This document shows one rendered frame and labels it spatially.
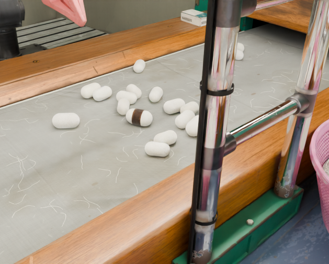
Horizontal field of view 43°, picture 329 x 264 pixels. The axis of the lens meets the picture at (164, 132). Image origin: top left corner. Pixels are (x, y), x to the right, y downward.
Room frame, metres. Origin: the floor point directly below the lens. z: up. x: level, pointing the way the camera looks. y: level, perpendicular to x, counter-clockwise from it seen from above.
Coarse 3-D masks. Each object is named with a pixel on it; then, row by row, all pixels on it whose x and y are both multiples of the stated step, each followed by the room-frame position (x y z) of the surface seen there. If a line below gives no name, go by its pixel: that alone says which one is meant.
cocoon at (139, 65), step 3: (138, 60) 0.69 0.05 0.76; (141, 60) 0.69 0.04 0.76; (135, 63) 0.68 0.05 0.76; (138, 63) 0.68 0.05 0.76; (141, 63) 0.68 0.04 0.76; (144, 63) 0.69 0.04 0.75; (135, 66) 0.67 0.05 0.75; (138, 66) 0.67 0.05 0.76; (141, 66) 0.67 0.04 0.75; (144, 66) 0.69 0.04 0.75; (135, 69) 0.67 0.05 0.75; (138, 69) 0.67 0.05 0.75; (141, 69) 0.67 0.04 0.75; (138, 72) 0.67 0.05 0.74
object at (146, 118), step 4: (132, 108) 0.50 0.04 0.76; (128, 112) 0.50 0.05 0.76; (132, 112) 0.50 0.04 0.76; (144, 112) 0.50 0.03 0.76; (148, 112) 0.50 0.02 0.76; (128, 116) 0.50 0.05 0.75; (144, 116) 0.49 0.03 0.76; (148, 116) 0.49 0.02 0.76; (128, 120) 0.50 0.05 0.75; (140, 120) 0.49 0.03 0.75; (144, 120) 0.49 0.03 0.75; (148, 120) 0.49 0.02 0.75; (144, 124) 0.49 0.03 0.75; (148, 124) 0.49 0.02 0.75
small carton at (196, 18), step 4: (184, 12) 0.91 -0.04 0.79; (188, 12) 0.91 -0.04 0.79; (192, 12) 0.92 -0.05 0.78; (196, 12) 0.92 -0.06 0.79; (200, 12) 0.92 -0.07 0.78; (184, 16) 0.91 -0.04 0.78; (188, 16) 0.90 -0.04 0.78; (192, 16) 0.89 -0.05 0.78; (196, 16) 0.89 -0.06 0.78; (200, 16) 0.88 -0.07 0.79; (204, 16) 0.89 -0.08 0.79; (184, 20) 0.91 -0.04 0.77; (188, 20) 0.90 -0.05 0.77; (192, 20) 0.89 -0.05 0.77; (196, 20) 0.88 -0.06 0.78; (200, 20) 0.88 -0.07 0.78; (204, 20) 0.88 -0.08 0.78; (196, 24) 0.88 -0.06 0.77; (200, 24) 0.88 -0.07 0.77; (204, 24) 0.88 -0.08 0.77
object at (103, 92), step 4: (100, 88) 0.57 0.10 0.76; (104, 88) 0.57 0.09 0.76; (108, 88) 0.58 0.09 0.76; (96, 92) 0.56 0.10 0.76; (100, 92) 0.56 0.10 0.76; (104, 92) 0.57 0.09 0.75; (108, 92) 0.57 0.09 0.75; (96, 96) 0.56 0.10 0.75; (100, 96) 0.56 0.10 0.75; (104, 96) 0.56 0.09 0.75; (108, 96) 0.57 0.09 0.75; (96, 100) 0.56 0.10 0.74; (100, 100) 0.56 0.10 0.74
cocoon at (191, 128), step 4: (196, 116) 0.49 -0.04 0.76; (192, 120) 0.48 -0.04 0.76; (196, 120) 0.48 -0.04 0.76; (188, 124) 0.47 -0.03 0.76; (192, 124) 0.47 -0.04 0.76; (196, 124) 0.47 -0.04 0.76; (188, 128) 0.47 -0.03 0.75; (192, 128) 0.47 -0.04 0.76; (196, 128) 0.47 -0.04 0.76; (188, 132) 0.47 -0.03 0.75; (192, 132) 0.46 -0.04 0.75; (196, 132) 0.46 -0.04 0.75; (192, 136) 0.47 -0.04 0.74
